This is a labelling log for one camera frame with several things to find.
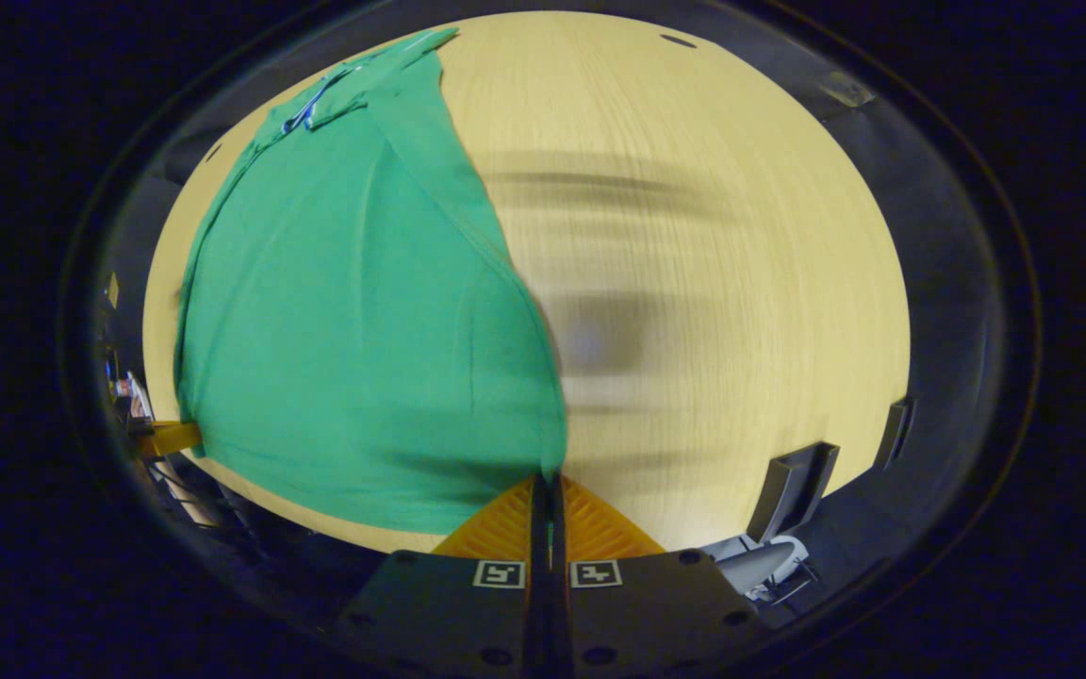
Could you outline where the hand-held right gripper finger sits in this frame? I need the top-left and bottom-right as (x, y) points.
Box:
(334, 474), (551, 679)
(550, 474), (772, 679)

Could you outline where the green T-shirt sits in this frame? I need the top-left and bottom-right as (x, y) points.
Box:
(173, 26), (570, 537)

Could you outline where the grey chair base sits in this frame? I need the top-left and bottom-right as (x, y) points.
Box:
(713, 535), (815, 604)

